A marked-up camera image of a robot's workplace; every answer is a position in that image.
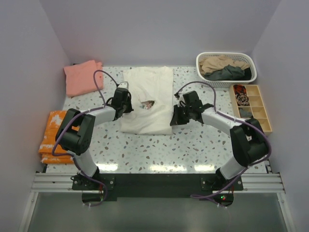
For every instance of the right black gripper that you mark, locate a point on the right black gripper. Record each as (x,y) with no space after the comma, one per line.
(182,114)

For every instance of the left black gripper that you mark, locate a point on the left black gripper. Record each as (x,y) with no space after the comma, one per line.
(128,106)

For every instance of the white floral print t-shirt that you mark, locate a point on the white floral print t-shirt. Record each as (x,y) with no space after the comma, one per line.
(151,90)

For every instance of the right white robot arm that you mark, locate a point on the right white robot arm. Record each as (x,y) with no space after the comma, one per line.
(249,143)

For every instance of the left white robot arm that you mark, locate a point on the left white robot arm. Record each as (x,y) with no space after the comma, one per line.
(75,134)

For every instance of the white plastic laundry basket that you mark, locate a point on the white plastic laundry basket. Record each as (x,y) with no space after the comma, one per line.
(234,56)

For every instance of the folded pink t-shirt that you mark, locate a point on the folded pink t-shirt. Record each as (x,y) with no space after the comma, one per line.
(79,78)

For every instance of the beige garment in basket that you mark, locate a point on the beige garment in basket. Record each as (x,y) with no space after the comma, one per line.
(216,63)

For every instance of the red black patterned socks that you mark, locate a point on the red black patterned socks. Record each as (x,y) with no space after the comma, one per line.
(239,90)

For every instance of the dark grey garment in basket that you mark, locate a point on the dark grey garment in basket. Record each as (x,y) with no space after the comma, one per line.
(230,73)

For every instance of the black white patterned socks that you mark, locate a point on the black white patterned socks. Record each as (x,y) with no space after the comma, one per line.
(242,100)

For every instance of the dark grey socks in tray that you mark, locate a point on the dark grey socks in tray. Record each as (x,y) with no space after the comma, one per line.
(245,113)

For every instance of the wooden compartment organizer tray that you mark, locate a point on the wooden compartment organizer tray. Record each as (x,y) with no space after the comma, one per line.
(256,105)

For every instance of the folded orange tie-dye t-shirt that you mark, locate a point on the folded orange tie-dye t-shirt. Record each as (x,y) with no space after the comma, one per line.
(45,150)

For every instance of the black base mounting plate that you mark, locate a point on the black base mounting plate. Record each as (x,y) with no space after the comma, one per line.
(145,186)

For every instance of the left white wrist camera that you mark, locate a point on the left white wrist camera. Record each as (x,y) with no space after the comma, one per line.
(124,85)

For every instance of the aluminium rail frame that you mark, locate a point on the aluminium rail frame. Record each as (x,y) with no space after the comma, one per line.
(54,207)

